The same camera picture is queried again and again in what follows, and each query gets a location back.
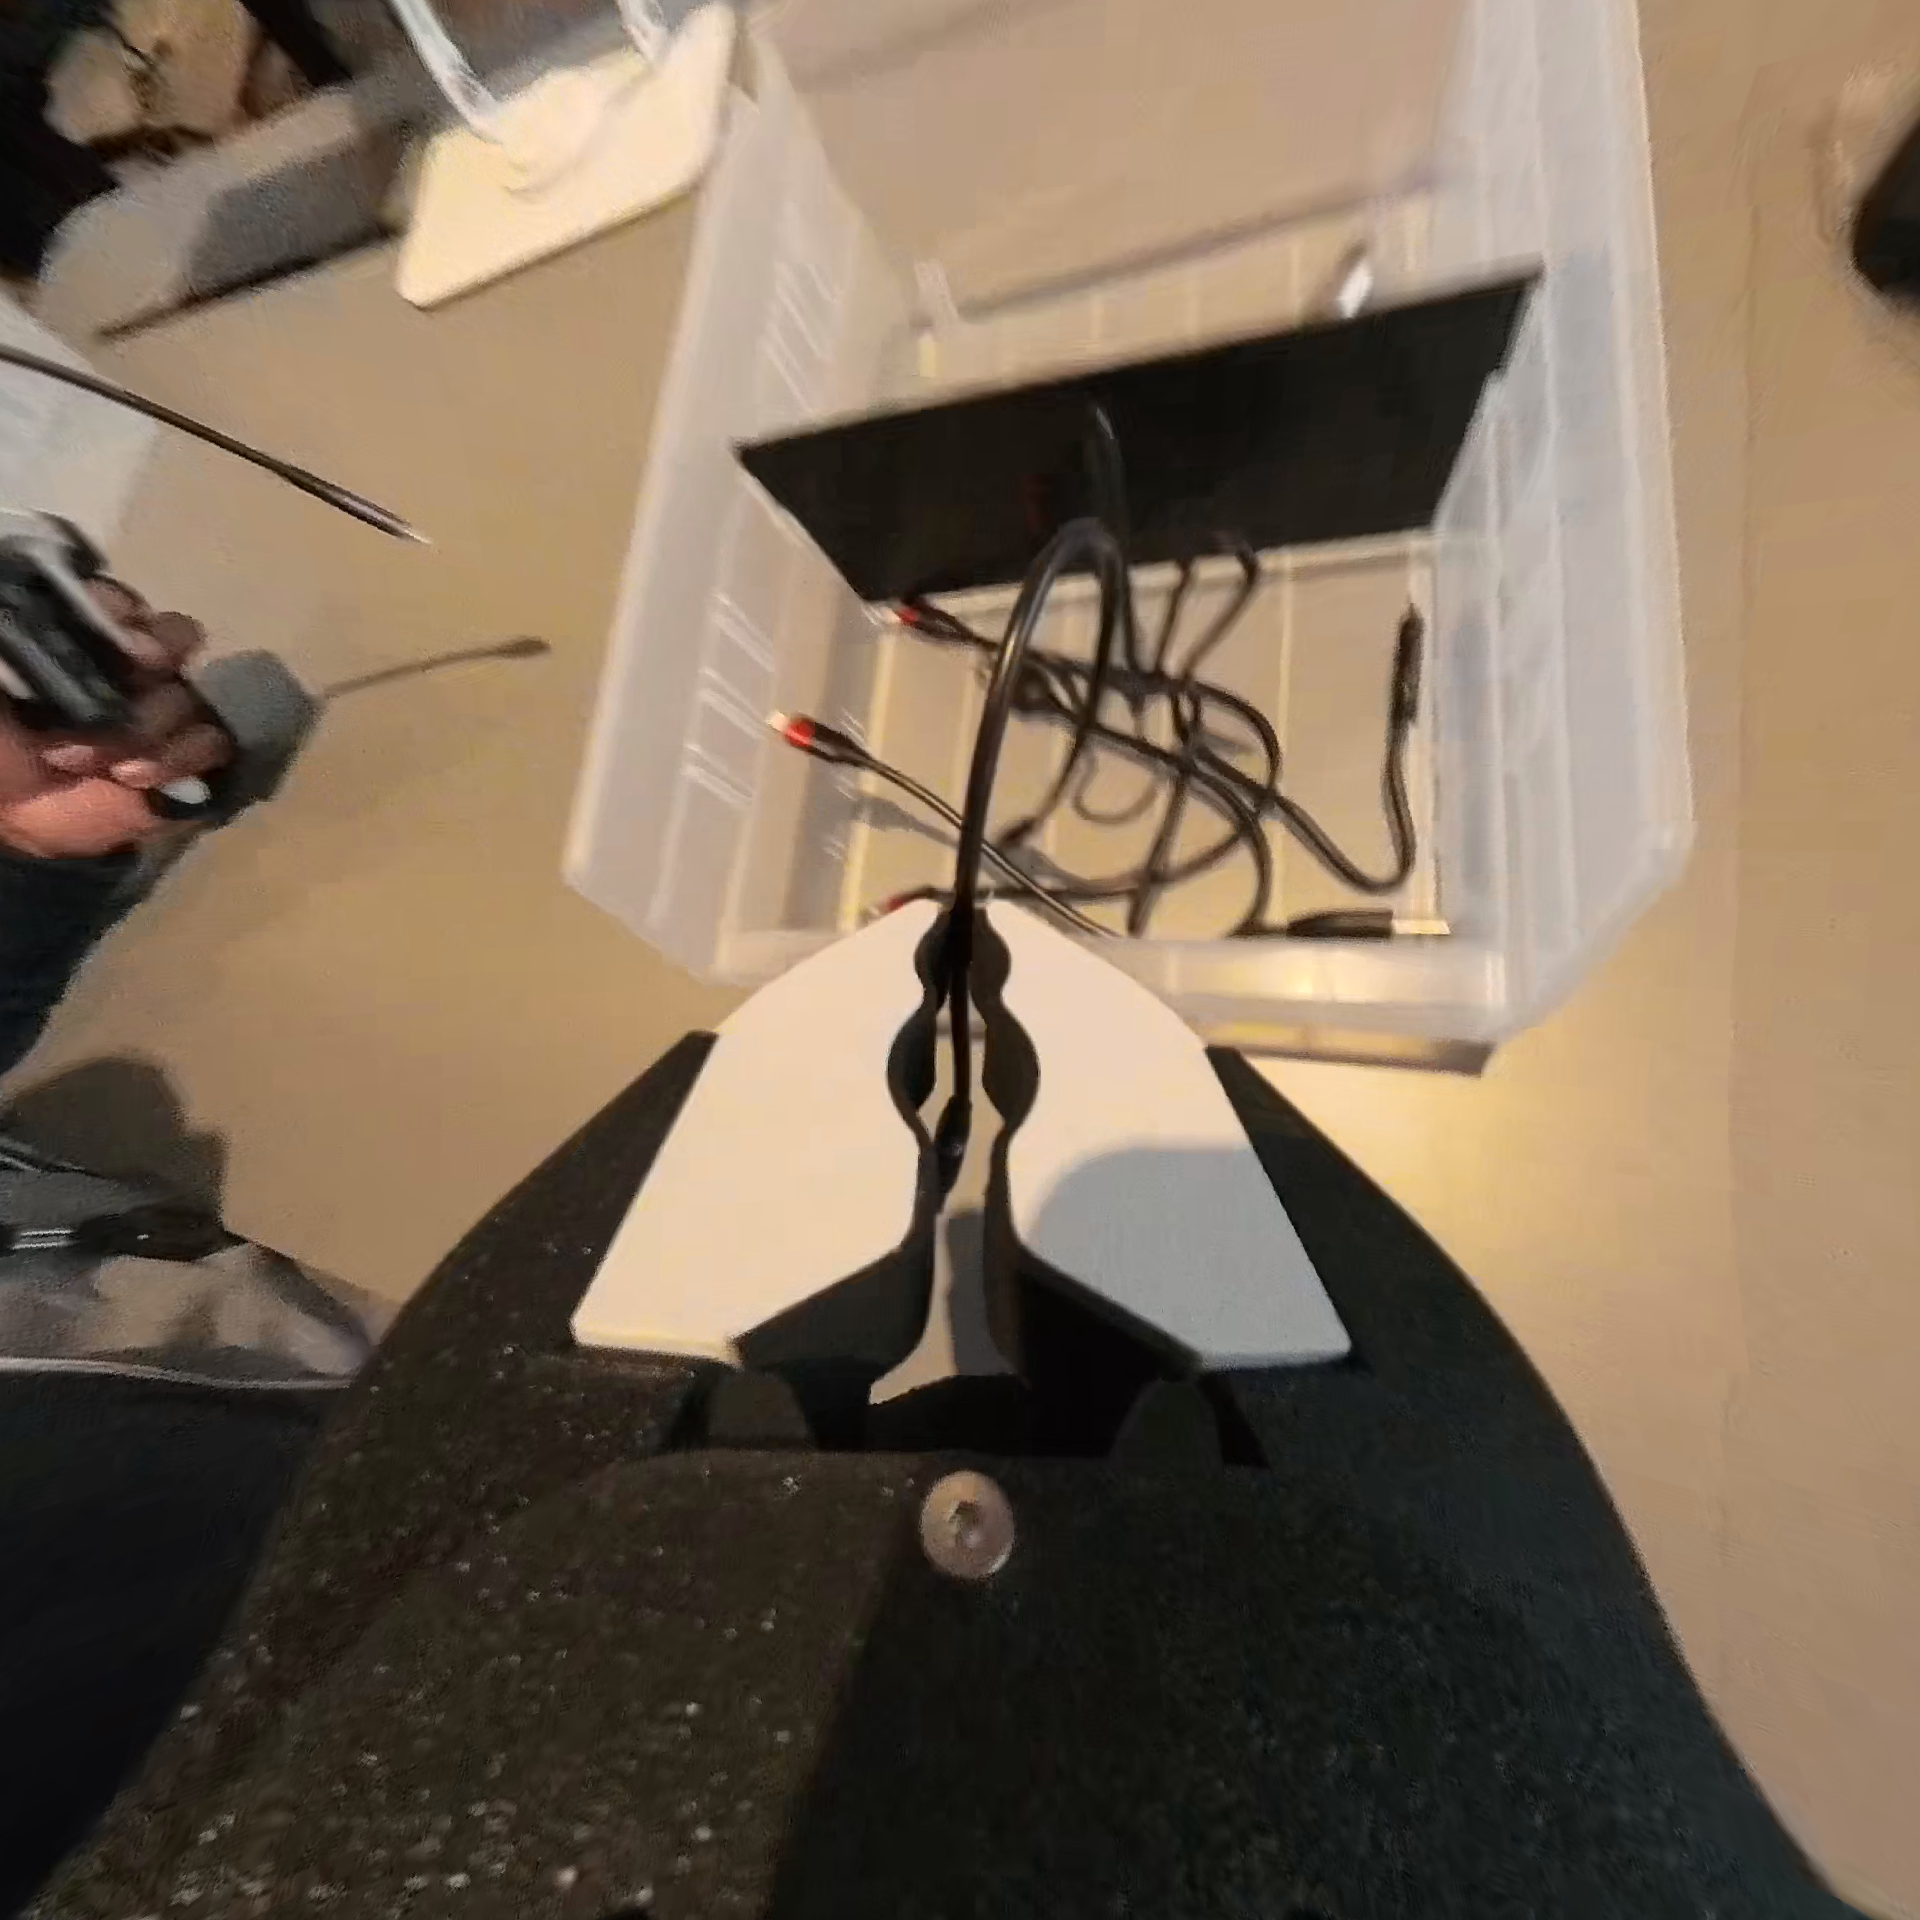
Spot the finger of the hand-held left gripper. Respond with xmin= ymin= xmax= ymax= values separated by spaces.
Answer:
xmin=0 ymin=342 xmax=436 ymax=548

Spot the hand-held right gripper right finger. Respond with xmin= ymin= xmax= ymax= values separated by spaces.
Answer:
xmin=975 ymin=901 xmax=1353 ymax=1373

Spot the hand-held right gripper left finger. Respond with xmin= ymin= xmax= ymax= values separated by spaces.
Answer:
xmin=569 ymin=903 xmax=961 ymax=1366

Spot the clear plastic bin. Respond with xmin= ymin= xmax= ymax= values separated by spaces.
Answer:
xmin=563 ymin=0 xmax=1696 ymax=1078

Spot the white document stand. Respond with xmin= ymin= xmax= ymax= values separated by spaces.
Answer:
xmin=393 ymin=0 xmax=740 ymax=313

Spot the black divider panel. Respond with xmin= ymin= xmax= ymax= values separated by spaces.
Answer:
xmin=731 ymin=266 xmax=1550 ymax=605

